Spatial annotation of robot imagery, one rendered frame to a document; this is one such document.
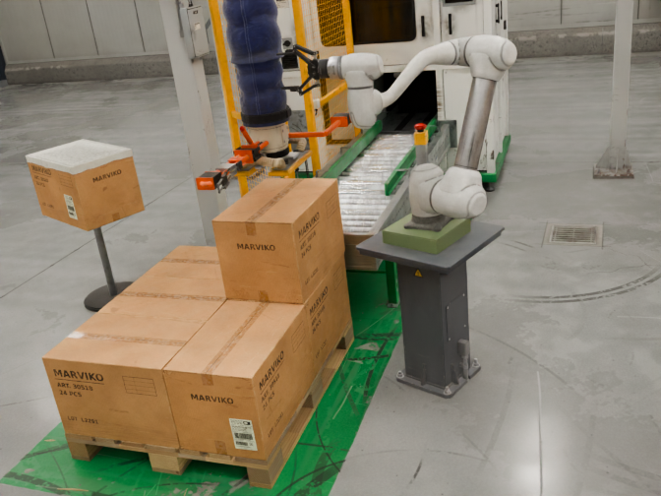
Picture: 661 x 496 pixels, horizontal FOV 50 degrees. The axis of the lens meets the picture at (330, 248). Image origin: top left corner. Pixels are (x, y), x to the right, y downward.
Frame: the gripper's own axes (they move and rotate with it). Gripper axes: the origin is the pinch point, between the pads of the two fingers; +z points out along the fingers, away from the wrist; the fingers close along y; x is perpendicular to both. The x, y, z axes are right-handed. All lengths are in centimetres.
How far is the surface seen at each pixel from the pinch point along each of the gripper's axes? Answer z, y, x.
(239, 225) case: 29, 66, -5
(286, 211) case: 11, 64, 9
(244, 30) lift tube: 20.9, -15.5, 14.9
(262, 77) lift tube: 16.8, 4.9, 16.8
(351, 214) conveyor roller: 13, 105, 110
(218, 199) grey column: 114, 105, 135
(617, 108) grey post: -144, 103, 342
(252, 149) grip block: 20.0, 32.9, 2.7
